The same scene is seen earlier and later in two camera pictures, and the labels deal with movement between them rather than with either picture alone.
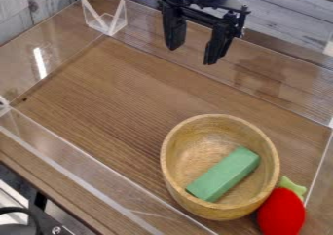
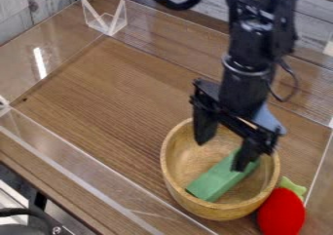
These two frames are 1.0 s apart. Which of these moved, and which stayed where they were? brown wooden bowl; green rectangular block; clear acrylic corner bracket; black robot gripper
Moved: black robot gripper
Stayed: clear acrylic corner bracket; green rectangular block; brown wooden bowl
